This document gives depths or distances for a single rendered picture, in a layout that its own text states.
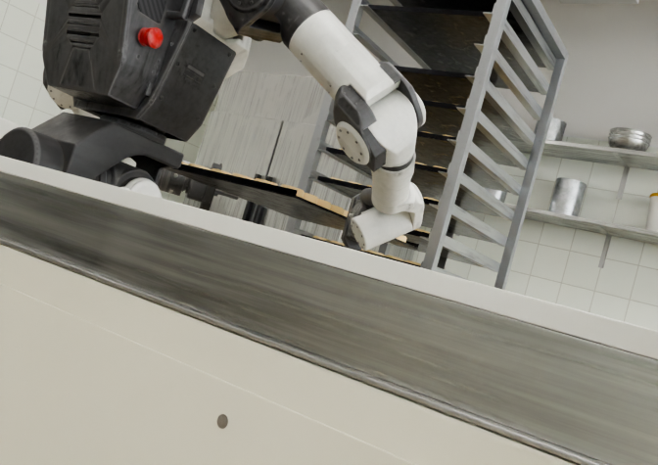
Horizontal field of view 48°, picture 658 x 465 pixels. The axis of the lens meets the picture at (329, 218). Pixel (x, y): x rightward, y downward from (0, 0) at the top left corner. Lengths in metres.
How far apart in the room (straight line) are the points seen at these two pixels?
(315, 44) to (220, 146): 3.97
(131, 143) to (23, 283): 0.72
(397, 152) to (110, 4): 0.50
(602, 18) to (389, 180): 3.98
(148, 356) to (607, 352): 0.26
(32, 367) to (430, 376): 0.28
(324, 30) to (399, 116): 0.17
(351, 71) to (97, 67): 0.40
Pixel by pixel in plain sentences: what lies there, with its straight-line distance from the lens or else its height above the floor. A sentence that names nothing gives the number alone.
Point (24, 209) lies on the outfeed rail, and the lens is 0.60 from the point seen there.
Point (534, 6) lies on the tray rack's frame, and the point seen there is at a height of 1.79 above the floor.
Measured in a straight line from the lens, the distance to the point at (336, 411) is 0.39.
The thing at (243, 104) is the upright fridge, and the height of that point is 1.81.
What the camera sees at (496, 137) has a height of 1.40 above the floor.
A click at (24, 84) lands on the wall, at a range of 5.64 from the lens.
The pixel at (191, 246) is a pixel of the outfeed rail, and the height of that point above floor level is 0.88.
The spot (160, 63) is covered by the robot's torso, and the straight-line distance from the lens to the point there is 1.24.
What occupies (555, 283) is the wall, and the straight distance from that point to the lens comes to 4.64.
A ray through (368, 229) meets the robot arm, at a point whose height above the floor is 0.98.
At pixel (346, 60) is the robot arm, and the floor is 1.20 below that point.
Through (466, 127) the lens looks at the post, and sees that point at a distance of 1.99.
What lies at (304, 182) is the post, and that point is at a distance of 2.17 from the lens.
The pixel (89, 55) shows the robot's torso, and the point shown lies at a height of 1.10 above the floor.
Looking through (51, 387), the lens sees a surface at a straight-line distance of 0.53.
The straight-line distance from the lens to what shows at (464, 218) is 2.14.
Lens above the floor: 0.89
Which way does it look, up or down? 4 degrees up
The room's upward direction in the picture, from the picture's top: 16 degrees clockwise
